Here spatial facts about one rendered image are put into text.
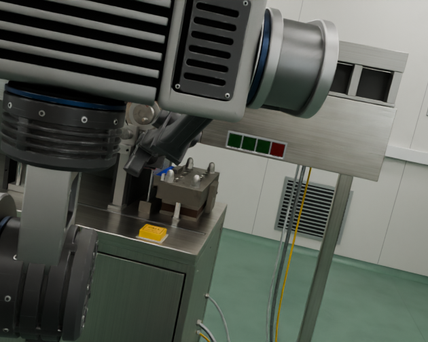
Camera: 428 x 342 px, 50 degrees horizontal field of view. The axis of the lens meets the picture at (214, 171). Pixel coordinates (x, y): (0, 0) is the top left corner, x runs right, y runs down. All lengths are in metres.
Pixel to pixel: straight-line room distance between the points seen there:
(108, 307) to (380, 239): 3.30
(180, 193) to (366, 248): 3.09
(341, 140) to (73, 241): 1.49
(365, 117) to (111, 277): 1.14
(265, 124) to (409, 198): 2.72
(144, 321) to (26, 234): 1.05
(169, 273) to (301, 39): 1.06
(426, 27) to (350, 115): 2.56
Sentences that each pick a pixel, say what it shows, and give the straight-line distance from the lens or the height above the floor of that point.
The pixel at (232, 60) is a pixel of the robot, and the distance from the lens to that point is 0.51.
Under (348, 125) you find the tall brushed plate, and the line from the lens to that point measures 1.94.
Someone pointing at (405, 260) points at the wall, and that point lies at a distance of 4.62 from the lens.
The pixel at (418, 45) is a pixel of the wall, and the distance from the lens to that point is 4.39.
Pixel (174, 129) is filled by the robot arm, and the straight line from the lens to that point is 0.96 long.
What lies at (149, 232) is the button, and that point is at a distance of 1.45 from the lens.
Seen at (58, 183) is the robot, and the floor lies 1.27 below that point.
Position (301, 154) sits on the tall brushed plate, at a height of 1.19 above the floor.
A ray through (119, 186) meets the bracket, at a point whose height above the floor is 0.98.
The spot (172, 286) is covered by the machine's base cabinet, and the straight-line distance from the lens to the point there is 1.50.
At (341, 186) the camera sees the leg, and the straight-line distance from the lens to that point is 2.13.
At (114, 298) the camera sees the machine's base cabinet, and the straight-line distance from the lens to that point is 1.57.
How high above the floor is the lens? 1.42
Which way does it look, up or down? 11 degrees down
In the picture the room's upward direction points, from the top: 11 degrees clockwise
